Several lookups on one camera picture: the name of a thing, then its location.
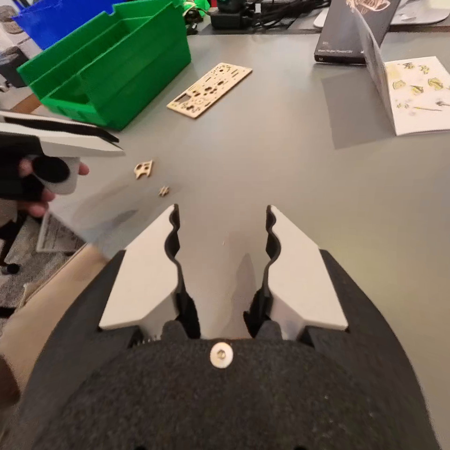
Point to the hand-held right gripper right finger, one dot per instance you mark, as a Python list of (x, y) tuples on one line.
[(302, 281)]

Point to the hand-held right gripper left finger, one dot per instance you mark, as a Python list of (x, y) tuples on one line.
[(144, 281)]

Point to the white monitor base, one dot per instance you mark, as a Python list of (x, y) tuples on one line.
[(422, 12)]

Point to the black puzzle box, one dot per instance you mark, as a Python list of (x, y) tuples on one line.
[(337, 31)]

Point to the grey desk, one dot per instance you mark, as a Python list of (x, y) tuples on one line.
[(281, 158)]

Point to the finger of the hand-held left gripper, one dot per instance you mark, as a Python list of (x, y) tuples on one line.
[(52, 121), (88, 147)]

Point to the small green plastic part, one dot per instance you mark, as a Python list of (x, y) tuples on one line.
[(197, 5)]

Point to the wooden puzzle sheet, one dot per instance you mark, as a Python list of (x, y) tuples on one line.
[(235, 79)]

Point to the white instruction booklet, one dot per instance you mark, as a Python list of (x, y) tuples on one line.
[(415, 119)]

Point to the blue plastic bin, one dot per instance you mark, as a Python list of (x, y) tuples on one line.
[(45, 24)]

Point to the person's left hand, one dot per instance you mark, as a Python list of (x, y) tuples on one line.
[(37, 205)]

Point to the green plastic bin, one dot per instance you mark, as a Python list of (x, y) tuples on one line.
[(123, 88)]

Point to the printed paper sheet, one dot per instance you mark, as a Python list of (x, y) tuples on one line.
[(56, 232)]

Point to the tiny wooden puzzle piece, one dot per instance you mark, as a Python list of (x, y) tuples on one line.
[(163, 191)]

